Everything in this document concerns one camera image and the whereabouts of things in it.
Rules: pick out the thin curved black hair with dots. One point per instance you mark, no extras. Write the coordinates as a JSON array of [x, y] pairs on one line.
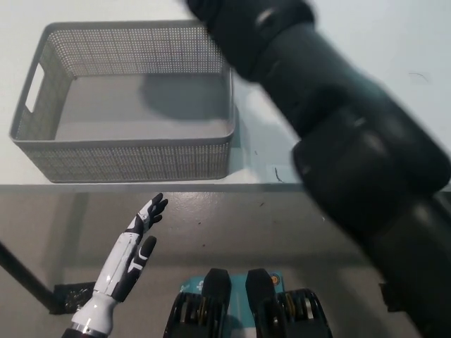
[[419, 75]]

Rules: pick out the black metal table leg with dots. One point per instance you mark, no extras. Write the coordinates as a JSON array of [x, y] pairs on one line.
[[24, 274]]

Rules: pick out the large grey perforated plastic basket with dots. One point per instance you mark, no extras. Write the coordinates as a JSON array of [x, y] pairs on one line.
[[141, 162]]

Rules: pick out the black ribbed robot body block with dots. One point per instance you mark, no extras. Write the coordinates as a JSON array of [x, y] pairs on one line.
[[260, 310], [211, 317]]

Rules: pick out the black table foot plate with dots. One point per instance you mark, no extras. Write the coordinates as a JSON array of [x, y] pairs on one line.
[[70, 297]]

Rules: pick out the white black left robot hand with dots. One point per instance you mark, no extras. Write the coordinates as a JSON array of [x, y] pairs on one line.
[[123, 260]]

